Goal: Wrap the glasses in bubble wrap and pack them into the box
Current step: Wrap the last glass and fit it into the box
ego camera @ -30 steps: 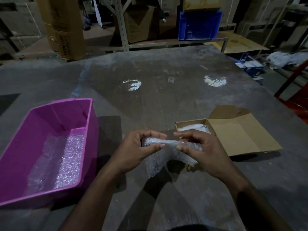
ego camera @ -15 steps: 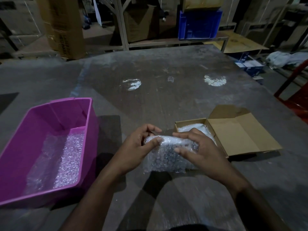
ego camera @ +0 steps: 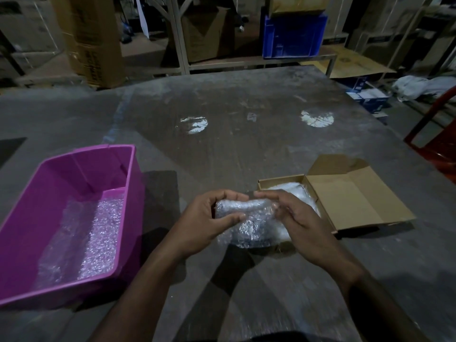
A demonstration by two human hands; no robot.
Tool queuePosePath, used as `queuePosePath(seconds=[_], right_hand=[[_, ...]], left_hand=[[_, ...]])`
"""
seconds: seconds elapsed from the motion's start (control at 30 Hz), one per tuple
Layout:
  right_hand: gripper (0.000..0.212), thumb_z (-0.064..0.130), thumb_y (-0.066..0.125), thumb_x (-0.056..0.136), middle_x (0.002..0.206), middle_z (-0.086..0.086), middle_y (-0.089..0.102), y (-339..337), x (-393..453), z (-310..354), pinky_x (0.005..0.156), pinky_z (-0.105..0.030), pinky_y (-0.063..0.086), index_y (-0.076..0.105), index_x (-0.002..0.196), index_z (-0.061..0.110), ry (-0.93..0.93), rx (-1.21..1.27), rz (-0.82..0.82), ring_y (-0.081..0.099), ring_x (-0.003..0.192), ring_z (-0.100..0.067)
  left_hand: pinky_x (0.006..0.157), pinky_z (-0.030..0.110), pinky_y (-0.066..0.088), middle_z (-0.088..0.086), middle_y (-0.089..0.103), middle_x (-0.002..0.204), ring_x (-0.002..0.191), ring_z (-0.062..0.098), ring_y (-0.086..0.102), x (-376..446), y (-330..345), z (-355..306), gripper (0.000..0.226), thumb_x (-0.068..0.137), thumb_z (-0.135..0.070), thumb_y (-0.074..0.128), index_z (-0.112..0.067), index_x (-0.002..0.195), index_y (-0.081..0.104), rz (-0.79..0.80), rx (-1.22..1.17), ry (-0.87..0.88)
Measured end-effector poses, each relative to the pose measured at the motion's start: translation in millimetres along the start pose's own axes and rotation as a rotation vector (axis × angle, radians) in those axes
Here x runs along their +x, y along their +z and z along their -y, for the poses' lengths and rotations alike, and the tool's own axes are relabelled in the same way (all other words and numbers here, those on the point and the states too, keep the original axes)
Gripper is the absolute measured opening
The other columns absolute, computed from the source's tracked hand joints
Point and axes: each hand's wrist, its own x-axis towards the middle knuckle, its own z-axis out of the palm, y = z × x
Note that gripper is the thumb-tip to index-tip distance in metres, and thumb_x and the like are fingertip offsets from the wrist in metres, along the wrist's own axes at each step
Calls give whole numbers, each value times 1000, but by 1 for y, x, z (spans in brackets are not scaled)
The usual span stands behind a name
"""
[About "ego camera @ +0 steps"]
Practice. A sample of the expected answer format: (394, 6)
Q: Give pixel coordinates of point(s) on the person's right hand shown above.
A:
(313, 238)

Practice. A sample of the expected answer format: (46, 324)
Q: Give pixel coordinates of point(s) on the person's left hand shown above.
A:
(196, 231)

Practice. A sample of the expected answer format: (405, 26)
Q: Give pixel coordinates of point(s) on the bubble-wrapped items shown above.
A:
(299, 194)

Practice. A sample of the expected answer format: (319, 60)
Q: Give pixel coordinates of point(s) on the small brown cardboard box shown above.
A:
(356, 199)

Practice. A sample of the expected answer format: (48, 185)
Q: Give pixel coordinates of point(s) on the clear bubble wrap sheet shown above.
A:
(256, 227)

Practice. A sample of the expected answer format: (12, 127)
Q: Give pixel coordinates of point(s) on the pile of bubble wrap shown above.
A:
(96, 245)

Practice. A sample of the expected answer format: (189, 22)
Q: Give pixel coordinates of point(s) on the person's left forearm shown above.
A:
(139, 302)

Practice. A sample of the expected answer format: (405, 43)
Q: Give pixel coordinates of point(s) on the blue and white product box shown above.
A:
(370, 101)

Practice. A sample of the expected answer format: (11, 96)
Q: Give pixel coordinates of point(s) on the dark blue product box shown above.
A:
(356, 83)

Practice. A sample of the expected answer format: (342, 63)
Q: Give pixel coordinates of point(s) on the flattened printed cardboard sheet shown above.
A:
(352, 64)

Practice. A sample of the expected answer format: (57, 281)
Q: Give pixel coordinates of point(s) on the tall narrow cardboard carton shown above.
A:
(92, 42)

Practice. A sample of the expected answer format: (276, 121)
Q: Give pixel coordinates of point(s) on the flat cardboard sheet with tape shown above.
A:
(299, 4)

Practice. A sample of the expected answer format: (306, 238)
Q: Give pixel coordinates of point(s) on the red plastic chair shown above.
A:
(438, 149)

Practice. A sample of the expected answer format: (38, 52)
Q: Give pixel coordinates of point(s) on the pink plastic bin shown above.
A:
(46, 195)

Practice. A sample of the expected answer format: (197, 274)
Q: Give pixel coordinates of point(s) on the white plastic bag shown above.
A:
(420, 88)

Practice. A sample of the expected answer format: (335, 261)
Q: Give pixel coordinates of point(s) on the grey metal storage rack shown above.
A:
(178, 39)

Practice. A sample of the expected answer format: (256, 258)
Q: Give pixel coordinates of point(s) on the open brown carton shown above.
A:
(206, 37)

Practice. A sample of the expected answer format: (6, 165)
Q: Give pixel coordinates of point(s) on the blue plastic crate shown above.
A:
(295, 37)

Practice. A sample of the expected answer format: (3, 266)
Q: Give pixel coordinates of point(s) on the small dark object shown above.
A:
(126, 35)

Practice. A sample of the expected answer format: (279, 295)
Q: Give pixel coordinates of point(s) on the white paper sheet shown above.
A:
(142, 15)

